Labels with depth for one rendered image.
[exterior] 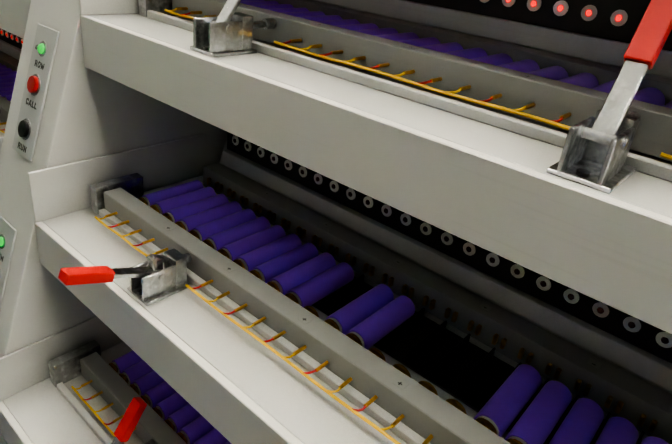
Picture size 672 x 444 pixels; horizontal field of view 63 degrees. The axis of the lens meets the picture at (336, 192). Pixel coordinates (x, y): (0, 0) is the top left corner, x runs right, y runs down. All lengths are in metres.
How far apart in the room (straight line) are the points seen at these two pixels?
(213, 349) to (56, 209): 0.24
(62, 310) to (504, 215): 0.48
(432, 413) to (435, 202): 0.13
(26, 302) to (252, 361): 0.29
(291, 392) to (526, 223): 0.19
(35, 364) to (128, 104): 0.28
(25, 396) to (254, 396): 0.34
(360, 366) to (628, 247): 0.18
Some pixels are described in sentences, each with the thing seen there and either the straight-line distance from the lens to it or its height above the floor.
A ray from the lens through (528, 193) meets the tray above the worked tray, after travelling 0.26.
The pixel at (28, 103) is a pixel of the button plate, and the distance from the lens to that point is 0.60.
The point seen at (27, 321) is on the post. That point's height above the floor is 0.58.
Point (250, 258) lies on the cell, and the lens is 0.46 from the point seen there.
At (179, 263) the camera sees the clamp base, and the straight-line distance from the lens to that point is 0.45.
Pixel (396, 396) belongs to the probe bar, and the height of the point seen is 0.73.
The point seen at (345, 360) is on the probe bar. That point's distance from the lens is 0.37.
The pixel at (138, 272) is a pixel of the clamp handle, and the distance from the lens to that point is 0.44.
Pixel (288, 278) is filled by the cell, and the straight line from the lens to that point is 0.44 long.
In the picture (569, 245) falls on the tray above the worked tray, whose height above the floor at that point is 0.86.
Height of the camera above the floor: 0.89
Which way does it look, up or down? 11 degrees down
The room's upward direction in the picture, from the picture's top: 18 degrees clockwise
